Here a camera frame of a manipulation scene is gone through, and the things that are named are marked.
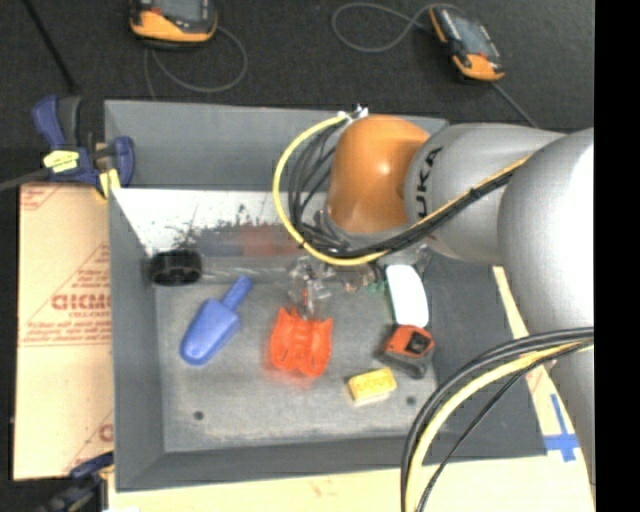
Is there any white oval object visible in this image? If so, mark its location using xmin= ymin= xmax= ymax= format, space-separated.
xmin=384 ymin=264 xmax=431 ymax=329

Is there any brown cardboard board red print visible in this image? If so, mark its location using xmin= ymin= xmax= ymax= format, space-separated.
xmin=12 ymin=182 xmax=115 ymax=481

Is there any yellow sponge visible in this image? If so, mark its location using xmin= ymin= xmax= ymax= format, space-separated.
xmin=343 ymin=367 xmax=399 ymax=407

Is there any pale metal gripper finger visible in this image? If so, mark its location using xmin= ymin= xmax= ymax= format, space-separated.
xmin=301 ymin=279 xmax=334 ymax=321
xmin=290 ymin=255 xmax=327 ymax=282

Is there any blue plastic scoop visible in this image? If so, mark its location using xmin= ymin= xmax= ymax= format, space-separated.
xmin=178 ymin=275 xmax=254 ymax=367

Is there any grey metal bin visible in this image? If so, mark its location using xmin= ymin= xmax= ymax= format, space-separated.
xmin=103 ymin=99 xmax=547 ymax=492

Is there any orange and black tape measure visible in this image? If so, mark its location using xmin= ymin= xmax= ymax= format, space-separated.
xmin=375 ymin=324 xmax=436 ymax=380

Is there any orange plastic toy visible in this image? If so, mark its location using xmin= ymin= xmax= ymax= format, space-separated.
xmin=268 ymin=304 xmax=335 ymax=379

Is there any black ribbed ring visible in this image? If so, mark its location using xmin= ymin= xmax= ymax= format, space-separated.
xmin=148 ymin=249 xmax=204 ymax=287

